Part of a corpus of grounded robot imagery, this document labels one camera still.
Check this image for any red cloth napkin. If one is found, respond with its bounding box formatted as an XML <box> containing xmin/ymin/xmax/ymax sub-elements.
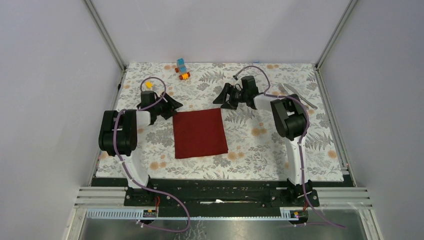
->
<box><xmin>172</xmin><ymin>108</ymin><xmax>229</xmax><ymax>159</ymax></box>

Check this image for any blue orange toy car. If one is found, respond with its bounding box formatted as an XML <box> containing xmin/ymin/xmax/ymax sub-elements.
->
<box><xmin>174</xmin><ymin>58</ymin><xmax>191</xmax><ymax>80</ymax></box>

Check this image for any right aluminium frame post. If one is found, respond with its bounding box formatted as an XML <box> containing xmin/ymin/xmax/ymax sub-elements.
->
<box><xmin>315</xmin><ymin>0</ymin><xmax>359</xmax><ymax>70</ymax></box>

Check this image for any silver table knife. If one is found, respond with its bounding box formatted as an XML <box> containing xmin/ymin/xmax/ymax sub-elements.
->
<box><xmin>283</xmin><ymin>83</ymin><xmax>318</xmax><ymax>110</ymax></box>

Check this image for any left aluminium frame post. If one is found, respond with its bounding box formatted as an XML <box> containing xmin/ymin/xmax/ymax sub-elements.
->
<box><xmin>82</xmin><ymin>0</ymin><xmax>127</xmax><ymax>72</ymax></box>

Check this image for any aluminium frame post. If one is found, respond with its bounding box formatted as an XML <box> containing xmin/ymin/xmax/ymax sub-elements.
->
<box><xmin>82</xmin><ymin>0</ymin><xmax>127</xmax><ymax>72</ymax></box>
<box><xmin>315</xmin><ymin>0</ymin><xmax>359</xmax><ymax>70</ymax></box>

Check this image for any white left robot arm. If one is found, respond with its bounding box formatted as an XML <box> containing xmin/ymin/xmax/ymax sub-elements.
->
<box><xmin>98</xmin><ymin>90</ymin><xmax>184</xmax><ymax>206</ymax></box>

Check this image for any floral patterned tablecloth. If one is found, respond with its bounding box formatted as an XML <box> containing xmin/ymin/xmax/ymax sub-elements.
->
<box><xmin>116</xmin><ymin>62</ymin><xmax>343</xmax><ymax>182</ymax></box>

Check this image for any yellow toy block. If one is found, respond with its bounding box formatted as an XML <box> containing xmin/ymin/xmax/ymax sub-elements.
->
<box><xmin>145</xmin><ymin>81</ymin><xmax>153</xmax><ymax>89</ymax></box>

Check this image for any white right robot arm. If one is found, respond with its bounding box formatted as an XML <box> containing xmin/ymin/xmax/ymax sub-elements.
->
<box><xmin>213</xmin><ymin>76</ymin><xmax>310</xmax><ymax>206</ymax></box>

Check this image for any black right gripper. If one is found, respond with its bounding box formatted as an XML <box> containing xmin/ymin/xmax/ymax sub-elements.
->
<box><xmin>213</xmin><ymin>83</ymin><xmax>248</xmax><ymax>111</ymax></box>

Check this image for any slotted cable duct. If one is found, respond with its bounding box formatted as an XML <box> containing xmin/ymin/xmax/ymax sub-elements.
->
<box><xmin>86</xmin><ymin>208</ymin><xmax>300</xmax><ymax>222</ymax></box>

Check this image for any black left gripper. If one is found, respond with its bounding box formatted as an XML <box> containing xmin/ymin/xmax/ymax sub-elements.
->
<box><xmin>151</xmin><ymin>91</ymin><xmax>182</xmax><ymax>120</ymax></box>

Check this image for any silver fork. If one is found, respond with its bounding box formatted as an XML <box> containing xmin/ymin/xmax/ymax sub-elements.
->
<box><xmin>278</xmin><ymin>83</ymin><xmax>289</xmax><ymax>96</ymax></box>

